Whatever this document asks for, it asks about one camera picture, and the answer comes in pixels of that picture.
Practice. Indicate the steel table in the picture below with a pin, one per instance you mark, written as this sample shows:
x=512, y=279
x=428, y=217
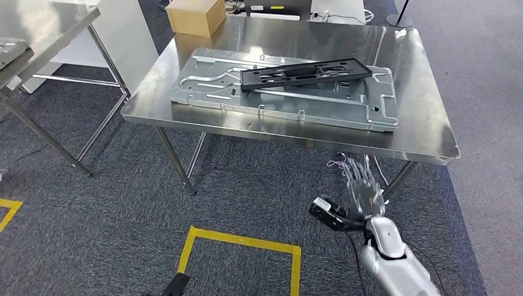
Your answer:
x=53, y=24

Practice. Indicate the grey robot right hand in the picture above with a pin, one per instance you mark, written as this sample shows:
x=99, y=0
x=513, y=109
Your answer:
x=367, y=196

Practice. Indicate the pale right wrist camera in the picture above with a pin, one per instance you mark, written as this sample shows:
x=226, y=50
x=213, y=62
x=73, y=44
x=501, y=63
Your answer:
x=322, y=203

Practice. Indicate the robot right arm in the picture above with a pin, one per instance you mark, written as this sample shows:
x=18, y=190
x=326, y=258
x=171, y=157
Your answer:
x=388, y=261

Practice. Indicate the stamped metal panel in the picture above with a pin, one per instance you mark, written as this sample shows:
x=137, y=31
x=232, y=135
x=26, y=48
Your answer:
x=286, y=110
x=12, y=51

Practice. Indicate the cardboard box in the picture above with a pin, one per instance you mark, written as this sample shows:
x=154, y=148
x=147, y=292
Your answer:
x=196, y=16

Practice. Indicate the black right wrist camera bracket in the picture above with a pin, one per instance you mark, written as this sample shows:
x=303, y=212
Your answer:
x=335, y=220

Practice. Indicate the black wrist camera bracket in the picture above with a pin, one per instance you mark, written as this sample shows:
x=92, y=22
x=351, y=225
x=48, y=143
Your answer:
x=177, y=286
x=335, y=220

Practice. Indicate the steel workbench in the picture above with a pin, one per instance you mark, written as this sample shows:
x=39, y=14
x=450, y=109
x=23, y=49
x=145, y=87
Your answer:
x=286, y=36

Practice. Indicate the white cabinet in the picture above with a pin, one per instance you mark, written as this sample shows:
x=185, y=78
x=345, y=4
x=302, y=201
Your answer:
x=126, y=41

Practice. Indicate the black plastic plate frame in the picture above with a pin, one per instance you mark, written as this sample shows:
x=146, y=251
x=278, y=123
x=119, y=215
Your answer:
x=247, y=79

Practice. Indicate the black case with yellow label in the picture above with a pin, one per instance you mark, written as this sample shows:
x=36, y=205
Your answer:
x=286, y=5

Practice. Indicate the black left wrist camera bracket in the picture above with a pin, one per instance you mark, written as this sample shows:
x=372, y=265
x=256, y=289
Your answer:
x=177, y=286

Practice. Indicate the yellow floor tape square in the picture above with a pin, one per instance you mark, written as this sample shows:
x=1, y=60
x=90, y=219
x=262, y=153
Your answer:
x=241, y=241
x=12, y=203

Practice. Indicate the black stanchion with round base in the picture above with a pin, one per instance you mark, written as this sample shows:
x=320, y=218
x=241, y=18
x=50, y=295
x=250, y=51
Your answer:
x=398, y=20

